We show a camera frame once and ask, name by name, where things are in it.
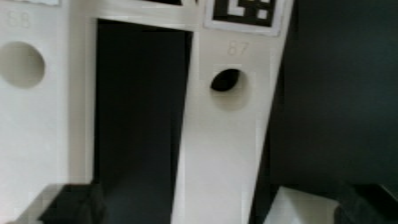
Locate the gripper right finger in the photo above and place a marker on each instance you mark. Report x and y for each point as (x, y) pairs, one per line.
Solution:
(369, 204)

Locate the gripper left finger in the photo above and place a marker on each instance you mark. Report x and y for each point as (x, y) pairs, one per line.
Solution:
(78, 207)

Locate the white chair back piece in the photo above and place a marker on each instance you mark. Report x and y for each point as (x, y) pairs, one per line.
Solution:
(138, 82)

